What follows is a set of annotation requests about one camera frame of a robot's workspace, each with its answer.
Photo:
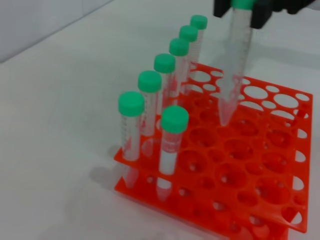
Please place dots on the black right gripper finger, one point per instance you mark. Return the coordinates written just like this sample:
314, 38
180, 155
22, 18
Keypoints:
261, 15
221, 7

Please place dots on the clear test tube green cap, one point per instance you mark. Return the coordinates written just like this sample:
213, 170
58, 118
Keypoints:
150, 81
175, 120
238, 50
198, 22
188, 33
131, 105
179, 47
164, 63

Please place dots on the orange plastic test tube rack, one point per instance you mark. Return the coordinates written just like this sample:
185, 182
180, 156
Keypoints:
237, 150

